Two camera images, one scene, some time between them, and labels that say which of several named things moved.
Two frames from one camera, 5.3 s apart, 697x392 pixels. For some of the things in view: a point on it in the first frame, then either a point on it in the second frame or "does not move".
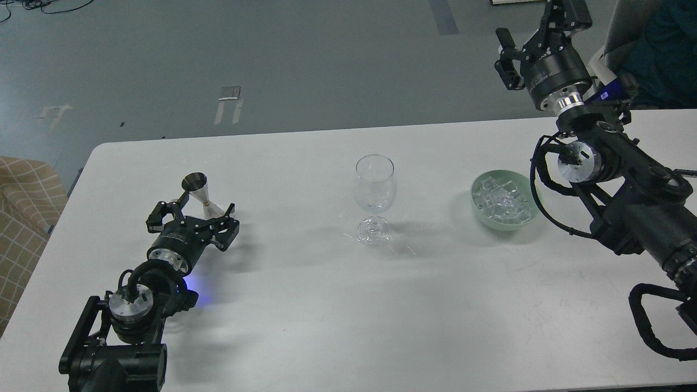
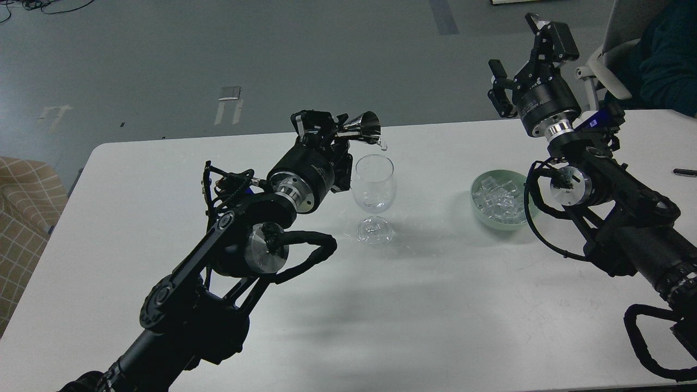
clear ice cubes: [502, 202] does not move
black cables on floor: [32, 4] does not move
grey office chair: [624, 27] does not move
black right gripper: [553, 69] -> [542, 99]
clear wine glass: [374, 188] does not move
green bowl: [503, 200] does not move
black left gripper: [180, 241] -> [306, 176]
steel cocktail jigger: [196, 184] -> [366, 126]
